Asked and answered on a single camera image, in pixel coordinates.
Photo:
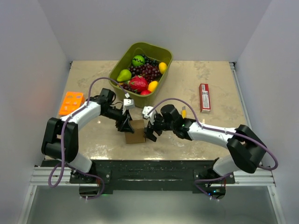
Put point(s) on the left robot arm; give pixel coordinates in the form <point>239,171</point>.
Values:
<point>61,134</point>

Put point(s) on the orange plastic box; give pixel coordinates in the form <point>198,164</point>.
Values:
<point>71,102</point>

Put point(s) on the brown cardboard express box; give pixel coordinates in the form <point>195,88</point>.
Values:
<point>138,136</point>

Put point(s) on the yellow utility knife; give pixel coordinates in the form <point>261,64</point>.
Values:
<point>183,113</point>

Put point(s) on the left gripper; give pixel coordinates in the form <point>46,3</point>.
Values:
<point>122,124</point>

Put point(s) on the dark black grape bunch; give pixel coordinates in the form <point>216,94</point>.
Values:
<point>150,61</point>

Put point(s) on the red dragon fruit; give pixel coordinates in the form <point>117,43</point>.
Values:
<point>138,84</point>

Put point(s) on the yellow lemon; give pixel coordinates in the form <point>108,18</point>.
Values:
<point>162,67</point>

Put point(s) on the red rectangular carton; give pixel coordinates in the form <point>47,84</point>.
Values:
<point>204,98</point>

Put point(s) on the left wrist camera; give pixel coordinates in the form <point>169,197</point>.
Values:
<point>128,103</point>

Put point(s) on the red apple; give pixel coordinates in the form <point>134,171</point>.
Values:
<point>145,92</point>

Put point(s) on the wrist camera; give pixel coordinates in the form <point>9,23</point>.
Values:
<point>128,103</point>
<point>148,113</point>

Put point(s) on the orange yellow mango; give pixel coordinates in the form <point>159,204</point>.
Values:
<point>152,86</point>

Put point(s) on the green pear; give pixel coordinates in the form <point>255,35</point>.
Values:
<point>124,75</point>

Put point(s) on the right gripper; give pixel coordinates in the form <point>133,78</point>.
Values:
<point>153,127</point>

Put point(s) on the purple grape bunch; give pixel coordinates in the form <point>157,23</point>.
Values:
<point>149,72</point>

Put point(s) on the olive green plastic basin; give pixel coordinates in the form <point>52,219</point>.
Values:
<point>151,51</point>

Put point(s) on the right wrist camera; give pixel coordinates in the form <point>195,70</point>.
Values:
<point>148,113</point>

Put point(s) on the green striped ball fruit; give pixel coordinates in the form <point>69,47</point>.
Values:
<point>138,60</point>

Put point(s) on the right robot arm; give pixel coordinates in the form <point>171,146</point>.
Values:
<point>245,148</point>

